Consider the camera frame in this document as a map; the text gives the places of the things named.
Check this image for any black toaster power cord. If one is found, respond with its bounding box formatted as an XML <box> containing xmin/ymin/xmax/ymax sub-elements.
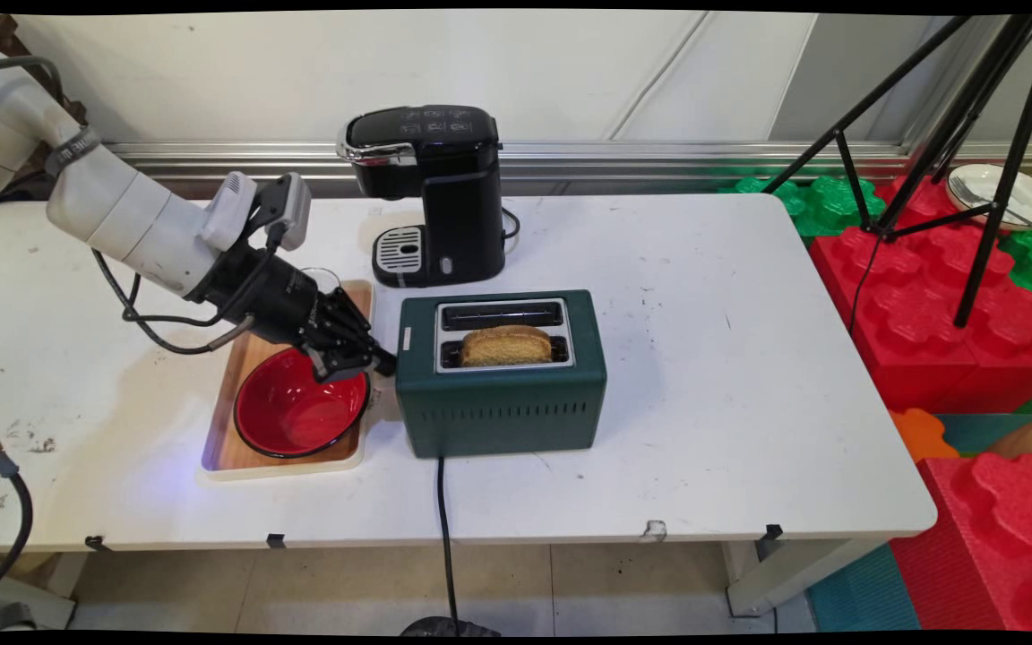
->
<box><xmin>434</xmin><ymin>457</ymin><xmax>465</xmax><ymax>630</ymax></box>

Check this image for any black camera tripod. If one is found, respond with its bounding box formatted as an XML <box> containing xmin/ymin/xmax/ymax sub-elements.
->
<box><xmin>762</xmin><ymin>13</ymin><xmax>1032</xmax><ymax>329</ymax></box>

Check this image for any white table leg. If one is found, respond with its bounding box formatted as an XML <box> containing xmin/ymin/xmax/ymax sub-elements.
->
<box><xmin>725</xmin><ymin>537</ymin><xmax>886</xmax><ymax>618</ymax></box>

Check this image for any aluminium wall rail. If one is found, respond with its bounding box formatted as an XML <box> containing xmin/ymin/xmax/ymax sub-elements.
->
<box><xmin>104</xmin><ymin>139</ymin><xmax>1032</xmax><ymax>183</ymax></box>

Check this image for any grey velcro arm strap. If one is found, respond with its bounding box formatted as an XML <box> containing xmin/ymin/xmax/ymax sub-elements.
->
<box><xmin>44</xmin><ymin>127</ymin><xmax>103</xmax><ymax>178</ymax></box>

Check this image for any white plate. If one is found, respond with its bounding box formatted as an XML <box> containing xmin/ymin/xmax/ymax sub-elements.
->
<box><xmin>946</xmin><ymin>164</ymin><xmax>1032</xmax><ymax>232</ymax></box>

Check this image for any red bowl with black rim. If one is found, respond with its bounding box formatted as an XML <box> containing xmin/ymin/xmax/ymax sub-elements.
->
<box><xmin>233</xmin><ymin>347</ymin><xmax>372</xmax><ymax>460</ymax></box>

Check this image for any black single-serve coffee machine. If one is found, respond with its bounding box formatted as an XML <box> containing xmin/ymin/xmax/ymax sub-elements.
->
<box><xmin>337</xmin><ymin>105</ymin><xmax>508</xmax><ymax>289</ymax></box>

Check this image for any orange foam puzzle piece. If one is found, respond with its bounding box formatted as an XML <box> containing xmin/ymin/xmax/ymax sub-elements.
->
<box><xmin>890</xmin><ymin>408</ymin><xmax>961</xmax><ymax>463</ymax></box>

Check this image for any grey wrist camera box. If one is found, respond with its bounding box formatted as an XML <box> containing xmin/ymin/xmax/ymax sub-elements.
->
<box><xmin>252</xmin><ymin>173</ymin><xmax>313</xmax><ymax>253</ymax></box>

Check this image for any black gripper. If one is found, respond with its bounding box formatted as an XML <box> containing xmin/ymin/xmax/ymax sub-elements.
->
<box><xmin>196</xmin><ymin>245</ymin><xmax>397</xmax><ymax>384</ymax></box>

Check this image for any brown toast bread slice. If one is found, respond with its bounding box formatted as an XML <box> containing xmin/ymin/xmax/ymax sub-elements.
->
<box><xmin>460</xmin><ymin>325</ymin><xmax>555</xmax><ymax>368</ymax></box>

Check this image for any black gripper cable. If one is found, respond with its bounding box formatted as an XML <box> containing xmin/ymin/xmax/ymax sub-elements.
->
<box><xmin>90</xmin><ymin>224</ymin><xmax>302</xmax><ymax>357</ymax></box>

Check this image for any dark grey hose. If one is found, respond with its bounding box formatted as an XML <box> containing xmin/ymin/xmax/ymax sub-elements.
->
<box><xmin>0</xmin><ymin>451</ymin><xmax>36</xmax><ymax>621</ymax></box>

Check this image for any dark green two-slot toaster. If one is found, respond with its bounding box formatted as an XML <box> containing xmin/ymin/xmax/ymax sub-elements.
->
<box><xmin>395</xmin><ymin>288</ymin><xmax>608</xmax><ymax>460</ymax></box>

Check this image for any large red foam block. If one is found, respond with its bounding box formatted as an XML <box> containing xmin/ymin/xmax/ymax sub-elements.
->
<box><xmin>890</xmin><ymin>452</ymin><xmax>1032</xmax><ymax>632</ymax></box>
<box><xmin>807</xmin><ymin>175</ymin><xmax>1032</xmax><ymax>415</ymax></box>

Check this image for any teal foam floor mat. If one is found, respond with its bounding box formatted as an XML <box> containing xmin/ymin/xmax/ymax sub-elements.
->
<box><xmin>805</xmin><ymin>542</ymin><xmax>922</xmax><ymax>632</ymax></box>

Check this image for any wooden tray with cream rim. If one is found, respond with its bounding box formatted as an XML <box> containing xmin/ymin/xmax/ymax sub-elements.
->
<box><xmin>196</xmin><ymin>279</ymin><xmax>375</xmax><ymax>482</ymax></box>

